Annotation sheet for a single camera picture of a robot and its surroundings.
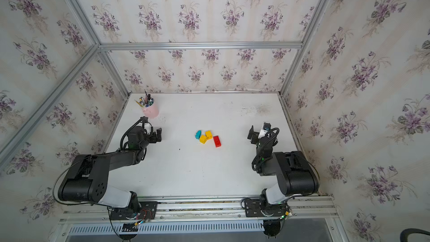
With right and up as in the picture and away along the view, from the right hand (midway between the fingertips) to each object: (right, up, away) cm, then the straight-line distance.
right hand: (265, 128), depth 90 cm
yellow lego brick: (-34, -7, +3) cm, 35 cm away
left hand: (-63, -1, +3) cm, 63 cm away
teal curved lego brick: (-37, -5, +8) cm, 38 cm away
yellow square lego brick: (-31, -5, +6) cm, 32 cm away
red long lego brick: (-26, -8, +5) cm, 28 cm away
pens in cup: (-71, +15, +14) cm, 74 cm away
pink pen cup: (-66, +9, +11) cm, 68 cm away
